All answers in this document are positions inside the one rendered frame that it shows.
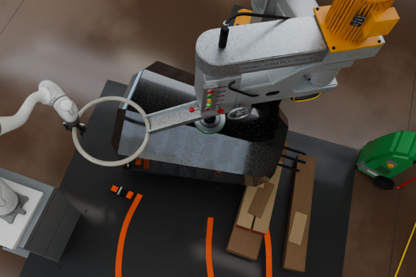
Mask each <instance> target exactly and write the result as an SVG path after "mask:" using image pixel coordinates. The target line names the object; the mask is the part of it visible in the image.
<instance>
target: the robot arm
mask: <svg viewBox="0 0 416 277"><path fill-rule="evenodd" d="M39 101H40V102H41V103H43V104H47V105H50V106H51V105H52V107H53V108H54V109H55V110H56V111H57V113H58V114H59V115H60V116H61V117H62V118H63V119H64V122H63V126H64V127H65V128H66V130H67V131H69V130H70V132H71V133H72V128H73V127H75V128H76V129H79V130H80V135H81V137H82V136H83V133H84V132H85V130H86V128H85V123H82V124H81V123H80V122H79V112H78V109H77V106H76V104H75V102H73V101H72V100H70V99H69V98H68V97H67V95H66V94H65V93H64V91H63V90H62V89H61V88H60V87H59V86H58V85H57V84H56V83H54V82H53V81H51V80H44V81H42V82H41V83H40V84H39V86H38V91H37V92H35V93H32V94H31V95H30V96H28V98H27V99H26V100H25V102H24V103H23V105H22V106H21V108H20V109H19V111H18V112H17V113H16V114H15V115H13V116H8V117H0V135H2V134H5V133H6V132H9V131H11V130H14V129H16V128H18V127H20V126H21V125H23V124H24V123H25V122H26V121H27V119H28V117H29V116H30V114H31V112H32V110H33V108H34V106H35V104H36V103H37V102H39ZM69 127H70V128H69ZM28 200H29V198H28V197H27V196H23V195H20V194H18V193H17V192H14V191H13V190H12V189H11V188H10V187H9V186H8V185H7V184H6V183H5V182H4V181H3V180H2V179H1V178H0V218H2V219H4V220H6V221H7V222H8V223H9V224H12V223H13V222H14V219H15V217H16V216H17V214H18V213H20V214H22V215H25V214H26V211H25V210H23V209H22V207H23V206H24V204H25V203H26V202H27V201H28Z"/></svg>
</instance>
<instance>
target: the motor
mask: <svg viewBox="0 0 416 277"><path fill-rule="evenodd" d="M394 1H395V0H334V1H333V3H332V5H330V6H321V7H314V8H313V11H314V14H315V16H316V18H317V21H318V23H319V26H320V28H321V31H322V33H323V36H324V39H325V40H326V43H327V46H328V48H329V51H330V53H337V52H341V51H350V50H354V49H362V48H370V47H374V46H381V45H382V44H383V43H382V41H381V39H380V37H379V36H381V35H387V34H388V33H389V32H390V31H391V30H392V28H393V27H394V26H395V24H396V23H397V22H398V21H399V19H400V18H399V16H398V14H397V12H396V10H395V8H394V7H390V6H391V5H392V3H393V2H394Z"/></svg>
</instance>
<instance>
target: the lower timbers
mask: <svg viewBox="0 0 416 277"><path fill-rule="evenodd" d="M296 159H299V160H302V161H306V164H303V163H299V162H297V161H295V164H294V168H296V169H299V170H300V172H296V171H293V179H292V189H291V194H290V204H289V209H288V219H287V228H286V233H285V243H284V252H283V258H282V267H281V268H282V269H285V270H290V271H296V272H299V273H302V272H305V263H306V251H307V245H308V233H309V226H310V215H311V203H312V196H313V185H314V173H315V166H316V158H313V157H310V156H305V155H299V154H298V155H297V157H296ZM245 189H246V187H245ZM244 193H245V190H244V192H243V196H244ZM243 196H242V199H241V202H240V206H239V209H238V213H237V215H236V218H235V222H234V225H233V228H232V232H231V234H230V238H229V240H228V244H227V248H226V250H225V251H227V252H230V253H232V254H235V255H238V256H241V257H244V258H247V259H249V260H252V261H255V260H257V257H258V253H259V249H260V246H261V242H262V238H263V236H262V235H259V234H255V233H253V232H251V229H250V230H249V231H245V230H244V229H240V228H237V227H235V224H236V220H237V217H238V214H239V210H240V207H241V203H242V200H243ZM296 211H297V212H299V213H303V214H305V215H307V219H306V224H305V229H304V233H303V237H302V241H301V245H297V244H294V243H291V242H289V241H288V239H289V235H290V231H291V228H292V223H293V218H294V215H295V212H296ZM251 228H252V226H251Z"/></svg>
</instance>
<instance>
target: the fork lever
mask: <svg viewBox="0 0 416 277"><path fill-rule="evenodd" d="M197 106H198V103H197V100H196V101H192V102H189V103H185V104H181V105H179V106H175V107H172V108H168V109H164V110H161V111H157V112H155V113H151V114H147V115H145V116H144V118H146V117H147V118H149V122H150V130H147V131H146V132H147V133H150V134H154V133H157V132H161V131H164V130H168V129H172V128H174V127H178V126H182V125H185V124H189V123H192V122H196V121H200V120H203V119H207V118H209V117H213V116H217V115H220V114H215V115H211V116H204V117H202V116H200V115H199V110H195V111H194V112H192V113H191V112H190V111H189V109H190V107H193V108H198V107H197ZM222 114H224V113H222Z"/></svg>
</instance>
